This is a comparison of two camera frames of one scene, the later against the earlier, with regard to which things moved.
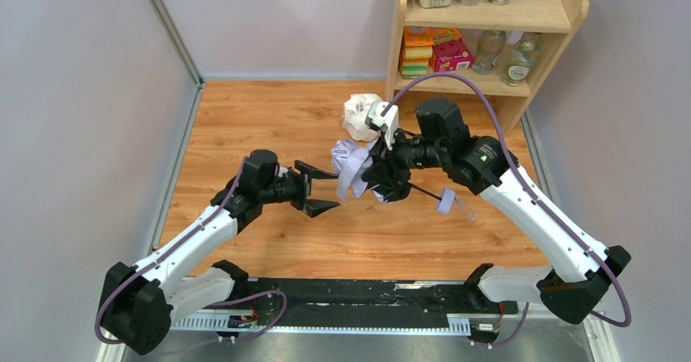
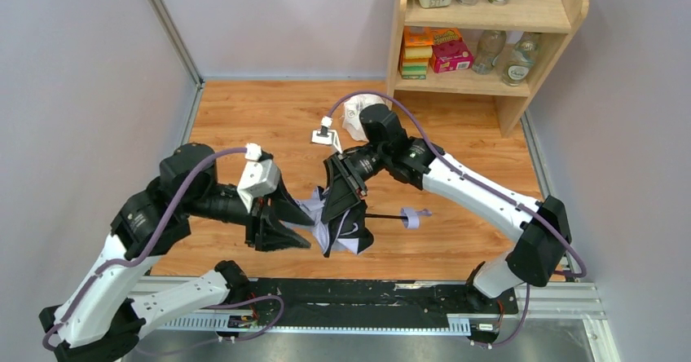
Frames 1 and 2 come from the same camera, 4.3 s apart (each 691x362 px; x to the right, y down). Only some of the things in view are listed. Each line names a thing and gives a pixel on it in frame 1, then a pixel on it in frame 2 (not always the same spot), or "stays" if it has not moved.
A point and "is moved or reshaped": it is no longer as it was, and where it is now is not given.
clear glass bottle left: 490,44 stays
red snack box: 450,53 stays
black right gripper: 389,161 → 348,178
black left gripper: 300,187 → 258,221
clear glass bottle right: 521,59 stays
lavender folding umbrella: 352,162 is moved or reshaped
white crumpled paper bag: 355,110 stays
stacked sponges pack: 415,64 stays
